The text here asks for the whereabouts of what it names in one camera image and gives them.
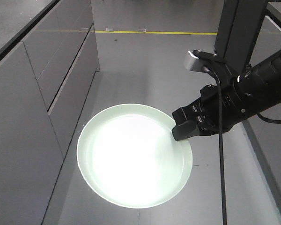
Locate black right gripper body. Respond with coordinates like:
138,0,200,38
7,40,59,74
172,86,239,136

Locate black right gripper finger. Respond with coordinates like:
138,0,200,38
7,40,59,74
172,122,200,141

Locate mint green round plate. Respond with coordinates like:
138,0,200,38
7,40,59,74
76,104,193,209

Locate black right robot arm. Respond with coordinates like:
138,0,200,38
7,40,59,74
172,50,281,141

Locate dark tall cabinet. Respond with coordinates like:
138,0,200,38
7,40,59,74
214,0,268,73

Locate grey kitchen counter cabinet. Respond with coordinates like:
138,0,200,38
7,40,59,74
0,0,99,225

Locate black camera cable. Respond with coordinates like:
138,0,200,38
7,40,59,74
202,67,227,225

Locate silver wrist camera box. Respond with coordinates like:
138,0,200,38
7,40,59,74
183,50,226,72

